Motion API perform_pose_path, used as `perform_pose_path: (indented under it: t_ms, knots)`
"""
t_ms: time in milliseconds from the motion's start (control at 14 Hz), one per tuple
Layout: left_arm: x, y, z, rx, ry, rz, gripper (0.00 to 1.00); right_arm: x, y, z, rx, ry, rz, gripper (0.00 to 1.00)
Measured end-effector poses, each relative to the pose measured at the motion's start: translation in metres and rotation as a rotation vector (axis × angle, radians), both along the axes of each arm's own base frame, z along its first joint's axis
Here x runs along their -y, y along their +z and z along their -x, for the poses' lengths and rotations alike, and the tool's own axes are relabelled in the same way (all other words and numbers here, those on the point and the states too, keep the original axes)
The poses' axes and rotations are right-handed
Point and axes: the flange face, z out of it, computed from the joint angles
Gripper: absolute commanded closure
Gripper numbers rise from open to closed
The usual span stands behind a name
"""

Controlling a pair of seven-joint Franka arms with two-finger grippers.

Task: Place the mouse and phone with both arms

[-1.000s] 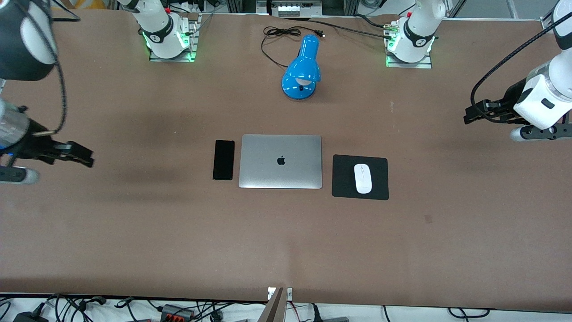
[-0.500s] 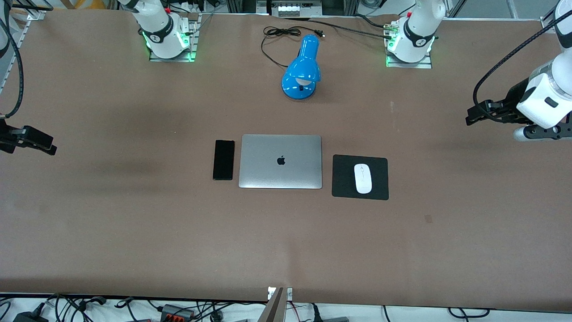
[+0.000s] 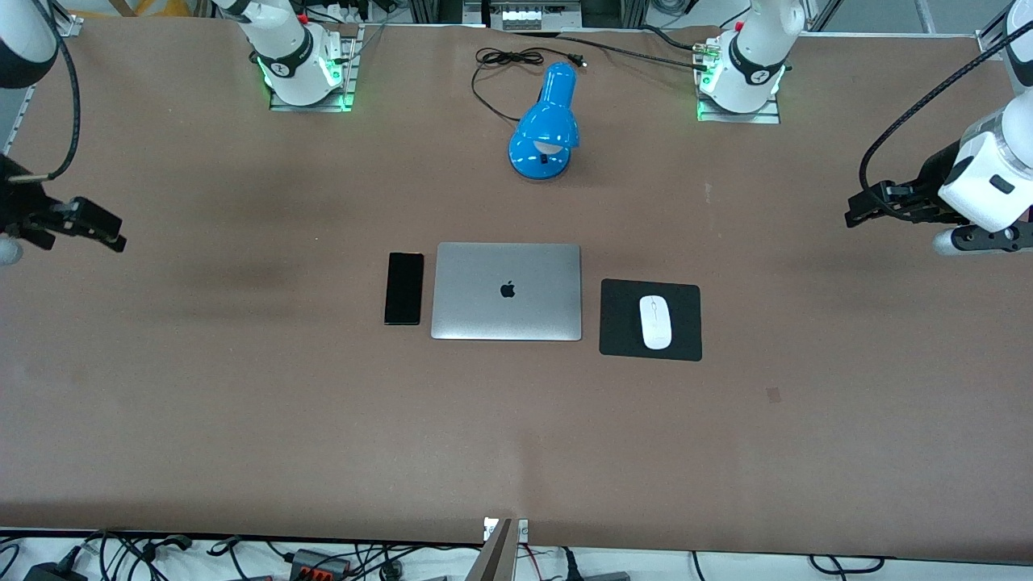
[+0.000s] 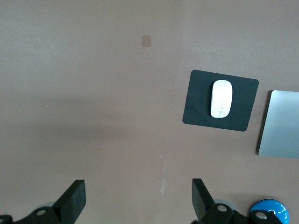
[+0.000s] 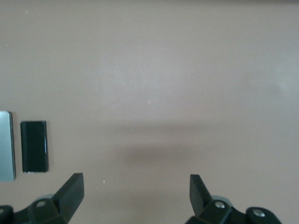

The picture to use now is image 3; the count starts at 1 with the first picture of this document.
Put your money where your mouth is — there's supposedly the white computer mouse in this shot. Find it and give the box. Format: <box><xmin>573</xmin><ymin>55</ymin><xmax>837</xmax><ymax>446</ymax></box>
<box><xmin>639</xmin><ymin>295</ymin><xmax>674</xmax><ymax>351</ymax></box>

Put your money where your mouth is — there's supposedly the black smartphone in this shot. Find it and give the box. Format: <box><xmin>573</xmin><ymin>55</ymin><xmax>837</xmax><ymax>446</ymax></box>
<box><xmin>384</xmin><ymin>252</ymin><xmax>425</xmax><ymax>327</ymax></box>

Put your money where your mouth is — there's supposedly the black mouse pad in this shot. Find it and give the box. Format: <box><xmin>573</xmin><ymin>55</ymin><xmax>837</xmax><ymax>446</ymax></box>
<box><xmin>599</xmin><ymin>278</ymin><xmax>703</xmax><ymax>362</ymax></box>

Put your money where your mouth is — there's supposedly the blue desk lamp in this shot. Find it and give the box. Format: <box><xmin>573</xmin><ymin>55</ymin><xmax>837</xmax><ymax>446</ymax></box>
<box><xmin>508</xmin><ymin>63</ymin><xmax>580</xmax><ymax>182</ymax></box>

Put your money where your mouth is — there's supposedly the silver closed laptop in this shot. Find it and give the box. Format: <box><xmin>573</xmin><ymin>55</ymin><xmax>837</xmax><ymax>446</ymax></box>
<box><xmin>430</xmin><ymin>242</ymin><xmax>583</xmax><ymax>342</ymax></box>

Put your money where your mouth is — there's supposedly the black red power strip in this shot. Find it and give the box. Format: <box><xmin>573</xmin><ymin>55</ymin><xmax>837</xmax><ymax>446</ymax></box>
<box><xmin>291</xmin><ymin>548</ymin><xmax>353</xmax><ymax>581</ymax></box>

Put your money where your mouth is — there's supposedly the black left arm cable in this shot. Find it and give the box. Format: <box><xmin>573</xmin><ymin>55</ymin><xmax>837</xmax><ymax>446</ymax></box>
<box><xmin>859</xmin><ymin>19</ymin><xmax>1033</xmax><ymax>220</ymax></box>

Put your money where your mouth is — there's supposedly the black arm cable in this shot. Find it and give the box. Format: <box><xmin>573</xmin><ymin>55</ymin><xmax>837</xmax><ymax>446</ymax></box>
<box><xmin>31</xmin><ymin>0</ymin><xmax>82</xmax><ymax>183</ymax></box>
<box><xmin>859</xmin><ymin>19</ymin><xmax>1033</xmax><ymax>220</ymax></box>

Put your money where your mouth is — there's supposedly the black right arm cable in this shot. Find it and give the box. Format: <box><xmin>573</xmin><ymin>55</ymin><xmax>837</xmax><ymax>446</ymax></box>
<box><xmin>31</xmin><ymin>0</ymin><xmax>82</xmax><ymax>183</ymax></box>

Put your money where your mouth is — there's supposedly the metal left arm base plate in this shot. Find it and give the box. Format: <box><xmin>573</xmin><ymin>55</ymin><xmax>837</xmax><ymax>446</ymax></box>
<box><xmin>696</xmin><ymin>36</ymin><xmax>782</xmax><ymax>124</ymax></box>

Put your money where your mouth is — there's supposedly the thick black table cable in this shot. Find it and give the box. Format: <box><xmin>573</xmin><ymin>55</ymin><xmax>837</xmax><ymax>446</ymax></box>
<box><xmin>516</xmin><ymin>31</ymin><xmax>713</xmax><ymax>70</ymax></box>

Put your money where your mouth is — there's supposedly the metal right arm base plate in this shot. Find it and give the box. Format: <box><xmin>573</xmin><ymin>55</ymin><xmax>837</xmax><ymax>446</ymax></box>
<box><xmin>269</xmin><ymin>24</ymin><xmax>362</xmax><ymax>112</ymax></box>

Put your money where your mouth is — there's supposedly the black looped floor cable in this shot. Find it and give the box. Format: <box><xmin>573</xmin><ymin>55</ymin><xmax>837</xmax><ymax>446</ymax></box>
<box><xmin>809</xmin><ymin>554</ymin><xmax>886</xmax><ymax>576</ymax></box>

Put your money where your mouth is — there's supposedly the aluminium frame rack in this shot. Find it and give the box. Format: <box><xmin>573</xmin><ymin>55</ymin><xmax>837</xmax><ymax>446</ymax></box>
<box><xmin>408</xmin><ymin>0</ymin><xmax>648</xmax><ymax>31</ymax></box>

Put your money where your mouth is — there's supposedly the black lamp power cord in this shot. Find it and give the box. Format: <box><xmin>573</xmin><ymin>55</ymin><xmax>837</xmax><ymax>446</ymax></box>
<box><xmin>470</xmin><ymin>47</ymin><xmax>588</xmax><ymax>123</ymax></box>

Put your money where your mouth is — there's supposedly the red thin wire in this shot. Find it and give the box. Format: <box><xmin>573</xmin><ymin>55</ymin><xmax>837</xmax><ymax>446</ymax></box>
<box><xmin>516</xmin><ymin>542</ymin><xmax>559</xmax><ymax>571</ymax></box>

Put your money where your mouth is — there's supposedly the brown wooden camera post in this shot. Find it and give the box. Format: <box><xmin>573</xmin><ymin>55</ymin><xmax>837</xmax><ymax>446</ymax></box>
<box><xmin>464</xmin><ymin>519</ymin><xmax>518</xmax><ymax>581</ymax></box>

